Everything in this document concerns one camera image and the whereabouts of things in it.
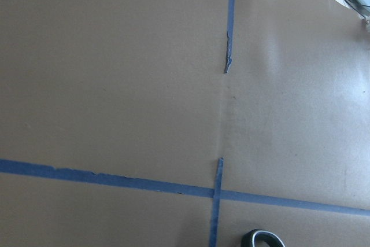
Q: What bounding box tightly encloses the white mug with black handle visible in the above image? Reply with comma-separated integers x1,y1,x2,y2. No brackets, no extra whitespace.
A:
240,229,285,247

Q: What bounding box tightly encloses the brown paper table cover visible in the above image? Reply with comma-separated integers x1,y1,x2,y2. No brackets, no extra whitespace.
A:
1,0,369,246

